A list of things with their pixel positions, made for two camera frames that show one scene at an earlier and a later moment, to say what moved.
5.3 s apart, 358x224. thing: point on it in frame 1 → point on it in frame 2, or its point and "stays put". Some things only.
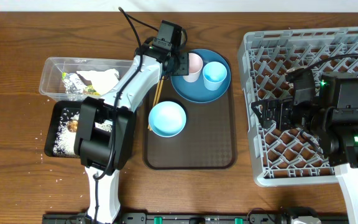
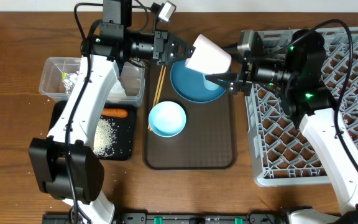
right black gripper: x=276 y=112 → x=246 y=73
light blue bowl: x=167 y=119 stays put
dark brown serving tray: x=208 y=140 stays put
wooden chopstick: x=160 y=90 stays put
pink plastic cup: x=196 y=65 → x=208 y=57
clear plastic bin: x=51 y=84 stays put
